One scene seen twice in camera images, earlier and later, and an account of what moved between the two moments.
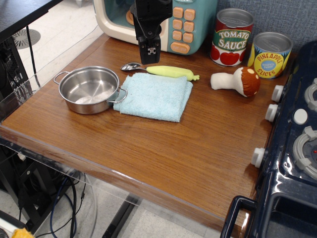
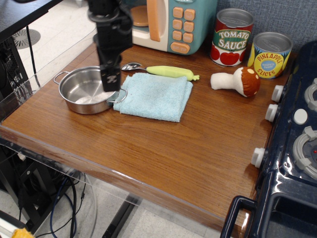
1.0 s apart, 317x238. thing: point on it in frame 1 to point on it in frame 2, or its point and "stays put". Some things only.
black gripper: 148,15 to 112,37
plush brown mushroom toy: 246,80 stays put
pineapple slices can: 269,53 stays put
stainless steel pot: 89,89 stays put
